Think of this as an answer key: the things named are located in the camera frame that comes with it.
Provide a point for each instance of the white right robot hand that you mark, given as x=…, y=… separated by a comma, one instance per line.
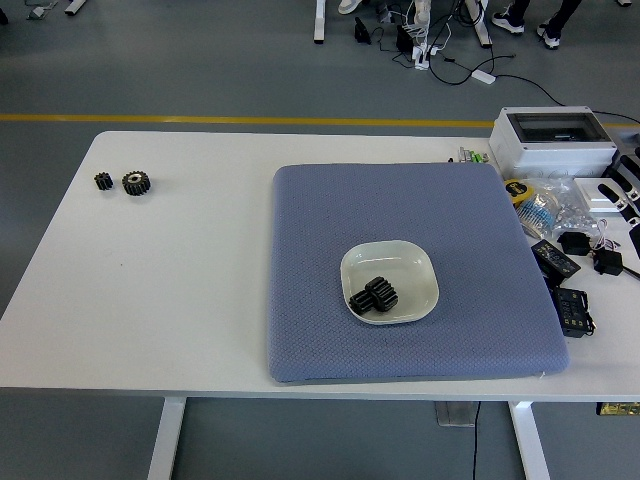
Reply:
x=631, y=195

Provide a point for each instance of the large black gear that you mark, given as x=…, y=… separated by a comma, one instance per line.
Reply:
x=135, y=183
x=384, y=294

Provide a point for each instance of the small black gear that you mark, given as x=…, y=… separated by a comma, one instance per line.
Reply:
x=103, y=181
x=359, y=302

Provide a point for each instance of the clear bag of metal parts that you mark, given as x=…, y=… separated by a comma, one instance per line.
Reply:
x=567, y=205

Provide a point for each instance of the small black adapter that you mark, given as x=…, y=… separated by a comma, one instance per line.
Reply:
x=575, y=242

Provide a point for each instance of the blue resistor strip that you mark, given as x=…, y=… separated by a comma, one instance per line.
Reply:
x=537, y=215

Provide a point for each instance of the black digital display panel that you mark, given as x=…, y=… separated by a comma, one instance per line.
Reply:
x=555, y=257

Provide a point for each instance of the black digital controller module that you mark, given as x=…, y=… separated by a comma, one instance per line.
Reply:
x=570, y=310

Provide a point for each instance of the small green terminal connectors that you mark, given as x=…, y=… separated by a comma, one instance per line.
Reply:
x=472, y=156

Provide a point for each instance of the white power brick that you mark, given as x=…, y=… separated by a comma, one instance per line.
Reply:
x=483, y=77

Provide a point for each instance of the yellow black label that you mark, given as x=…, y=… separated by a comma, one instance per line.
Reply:
x=620, y=409

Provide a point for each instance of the white desk leg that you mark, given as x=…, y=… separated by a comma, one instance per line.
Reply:
x=319, y=20
x=481, y=25

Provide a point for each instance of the white square dish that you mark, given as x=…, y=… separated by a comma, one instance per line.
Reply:
x=410, y=275

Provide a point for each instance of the white power strip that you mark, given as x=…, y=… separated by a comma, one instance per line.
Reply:
x=421, y=56

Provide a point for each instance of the white table leg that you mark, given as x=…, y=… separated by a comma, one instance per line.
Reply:
x=167, y=440
x=530, y=440

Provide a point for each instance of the blue-grey textured mat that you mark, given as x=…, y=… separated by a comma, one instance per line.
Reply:
x=350, y=210

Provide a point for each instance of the grey block under table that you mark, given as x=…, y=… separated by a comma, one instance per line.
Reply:
x=454, y=414

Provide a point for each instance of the black floor stand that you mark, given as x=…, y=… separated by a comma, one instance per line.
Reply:
x=362, y=31

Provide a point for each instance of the white desk foot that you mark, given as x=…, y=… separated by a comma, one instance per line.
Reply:
x=75, y=6

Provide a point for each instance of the white switch panel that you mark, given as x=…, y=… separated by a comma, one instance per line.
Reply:
x=590, y=192

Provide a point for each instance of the grey electrical enclosure box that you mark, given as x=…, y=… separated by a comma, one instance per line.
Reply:
x=550, y=155

